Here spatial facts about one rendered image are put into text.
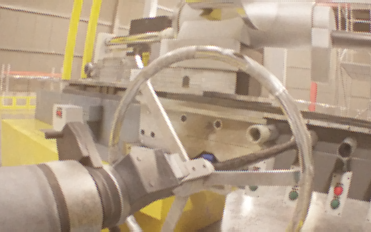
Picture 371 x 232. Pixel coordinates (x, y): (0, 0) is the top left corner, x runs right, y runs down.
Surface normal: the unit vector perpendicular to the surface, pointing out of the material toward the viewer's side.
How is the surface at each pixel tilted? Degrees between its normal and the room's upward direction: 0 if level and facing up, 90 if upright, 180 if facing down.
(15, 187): 35
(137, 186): 90
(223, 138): 90
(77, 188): 48
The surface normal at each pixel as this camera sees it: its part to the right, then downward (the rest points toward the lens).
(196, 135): -0.62, 0.01
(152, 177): 0.65, -0.56
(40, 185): 0.53, -0.74
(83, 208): 0.78, -0.16
